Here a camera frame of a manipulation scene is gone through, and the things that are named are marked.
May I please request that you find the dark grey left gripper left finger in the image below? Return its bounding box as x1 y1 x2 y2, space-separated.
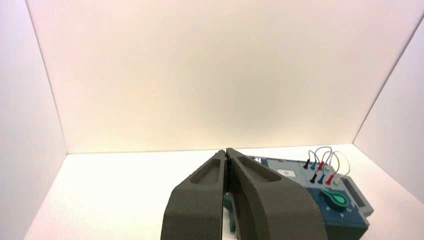
160 149 228 240

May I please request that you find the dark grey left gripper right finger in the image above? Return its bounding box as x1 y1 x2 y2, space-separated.
225 147 329 240

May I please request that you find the green dial knob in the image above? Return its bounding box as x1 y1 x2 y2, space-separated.
319 187 351 213

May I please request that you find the blue grey task board box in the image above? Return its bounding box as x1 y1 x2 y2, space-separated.
223 156 375 240

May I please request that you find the blue plug jumper cable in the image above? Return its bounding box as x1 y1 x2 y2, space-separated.
310 146 333 185

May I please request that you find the black plug jumper cable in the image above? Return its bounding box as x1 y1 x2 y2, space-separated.
303 149 319 184

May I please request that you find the red plug jumper cable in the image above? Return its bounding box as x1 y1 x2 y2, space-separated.
317 150 341 187

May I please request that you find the white plug jumper cable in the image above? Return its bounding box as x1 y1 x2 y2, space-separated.
324 150 351 187

